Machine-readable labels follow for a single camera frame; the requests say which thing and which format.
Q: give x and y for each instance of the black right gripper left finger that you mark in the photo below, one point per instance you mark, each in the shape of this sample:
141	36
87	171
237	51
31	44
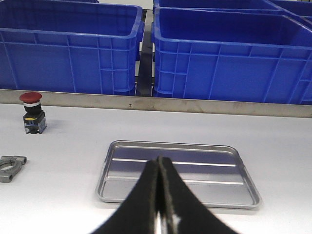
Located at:
137	213

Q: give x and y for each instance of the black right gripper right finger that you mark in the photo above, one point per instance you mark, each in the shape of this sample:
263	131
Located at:
180	210

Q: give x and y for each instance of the grey metal clamp block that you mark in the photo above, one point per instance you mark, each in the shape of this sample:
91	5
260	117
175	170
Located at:
10	166

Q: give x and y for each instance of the red emergency stop button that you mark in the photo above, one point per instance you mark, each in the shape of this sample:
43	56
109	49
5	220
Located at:
34	119

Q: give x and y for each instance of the blue plastic crate centre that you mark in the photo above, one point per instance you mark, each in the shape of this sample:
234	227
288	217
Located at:
68	46

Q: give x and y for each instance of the blue plastic crate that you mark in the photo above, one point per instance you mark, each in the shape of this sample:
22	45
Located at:
68	46
215	55
302	9

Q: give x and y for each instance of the blue plastic crate far right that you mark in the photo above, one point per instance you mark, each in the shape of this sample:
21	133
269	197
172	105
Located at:
302	9

